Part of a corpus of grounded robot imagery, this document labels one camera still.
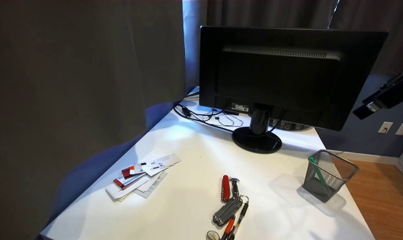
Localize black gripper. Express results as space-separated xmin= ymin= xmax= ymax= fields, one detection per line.
xmin=352 ymin=65 xmax=403 ymax=121

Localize silver multi-tool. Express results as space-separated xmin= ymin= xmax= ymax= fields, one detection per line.
xmin=210 ymin=197 xmax=244 ymax=227

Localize red pocket knife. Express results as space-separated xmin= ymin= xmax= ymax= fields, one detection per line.
xmin=220 ymin=173 xmax=233 ymax=203

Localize gray wire mesh bin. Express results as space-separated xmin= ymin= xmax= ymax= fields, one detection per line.
xmin=300 ymin=149 xmax=360 ymax=204

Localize white card red patch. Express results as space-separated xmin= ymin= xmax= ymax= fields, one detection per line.
xmin=120 ymin=163 xmax=145 ymax=180

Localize black monitor cable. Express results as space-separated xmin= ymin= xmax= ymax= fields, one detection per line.
xmin=172 ymin=91 xmax=236 ymax=135

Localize black monitor round stand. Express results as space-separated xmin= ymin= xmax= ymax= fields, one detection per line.
xmin=197 ymin=24 xmax=388 ymax=155

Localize thin black looped cable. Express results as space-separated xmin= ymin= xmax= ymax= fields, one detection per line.
xmin=212 ymin=111 xmax=247 ymax=129

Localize gray translucent card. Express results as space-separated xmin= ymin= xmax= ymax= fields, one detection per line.
xmin=134 ymin=172 xmax=168 ymax=199

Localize white sheer curtain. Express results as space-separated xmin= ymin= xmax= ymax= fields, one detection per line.
xmin=180 ymin=0 xmax=208 ymax=91

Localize white card red stripe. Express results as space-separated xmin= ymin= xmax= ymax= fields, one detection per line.
xmin=104 ymin=173 xmax=150 ymax=201

